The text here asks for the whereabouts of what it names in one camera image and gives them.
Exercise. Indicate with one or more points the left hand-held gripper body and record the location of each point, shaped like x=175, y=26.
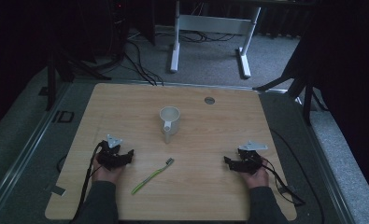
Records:
x=108, y=155

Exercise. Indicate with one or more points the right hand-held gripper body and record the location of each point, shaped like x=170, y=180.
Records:
x=250, y=159

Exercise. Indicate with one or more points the green toothbrush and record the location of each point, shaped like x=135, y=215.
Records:
x=151, y=177

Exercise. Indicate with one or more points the white cup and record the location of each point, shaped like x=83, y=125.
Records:
x=169, y=119

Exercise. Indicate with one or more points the person's right hand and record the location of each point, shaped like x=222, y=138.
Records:
x=257, y=178

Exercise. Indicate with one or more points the person's left hand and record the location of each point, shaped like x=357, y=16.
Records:
x=108, y=175

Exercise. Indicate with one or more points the grey tape piece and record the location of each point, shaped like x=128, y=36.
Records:
x=58, y=190

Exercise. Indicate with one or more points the round grey table grommet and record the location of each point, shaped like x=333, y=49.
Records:
x=209, y=100

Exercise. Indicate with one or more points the black tripod stand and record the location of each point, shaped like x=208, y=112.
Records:
x=306, y=99
x=51, y=84

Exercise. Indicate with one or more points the white desk frame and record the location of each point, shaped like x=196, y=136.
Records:
x=215, y=24

